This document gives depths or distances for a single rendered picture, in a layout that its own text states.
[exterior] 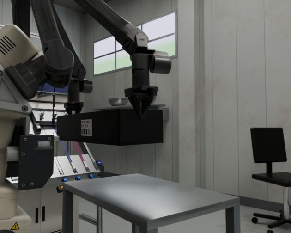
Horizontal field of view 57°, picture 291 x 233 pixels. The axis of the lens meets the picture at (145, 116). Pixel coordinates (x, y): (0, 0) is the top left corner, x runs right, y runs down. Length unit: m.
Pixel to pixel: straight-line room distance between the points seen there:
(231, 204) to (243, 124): 3.00
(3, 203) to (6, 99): 0.31
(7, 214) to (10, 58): 0.46
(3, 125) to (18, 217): 0.28
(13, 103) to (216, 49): 3.89
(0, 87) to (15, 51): 0.20
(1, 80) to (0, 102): 0.06
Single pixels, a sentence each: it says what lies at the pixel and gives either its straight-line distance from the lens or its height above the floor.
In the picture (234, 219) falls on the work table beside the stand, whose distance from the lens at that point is 1.14.
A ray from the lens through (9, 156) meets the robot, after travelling 0.88.
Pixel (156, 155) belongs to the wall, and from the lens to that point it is 4.99.
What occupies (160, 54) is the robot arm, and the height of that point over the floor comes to 1.31.
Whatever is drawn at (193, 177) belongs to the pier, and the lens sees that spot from 4.19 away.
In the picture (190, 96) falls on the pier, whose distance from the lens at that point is 4.18.
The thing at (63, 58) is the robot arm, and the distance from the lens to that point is 0.77.
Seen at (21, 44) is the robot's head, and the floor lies 1.32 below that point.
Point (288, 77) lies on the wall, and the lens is 3.91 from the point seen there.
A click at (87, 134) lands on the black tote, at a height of 1.04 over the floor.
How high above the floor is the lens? 1.06
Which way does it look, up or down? 3 degrees up
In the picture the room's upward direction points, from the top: straight up
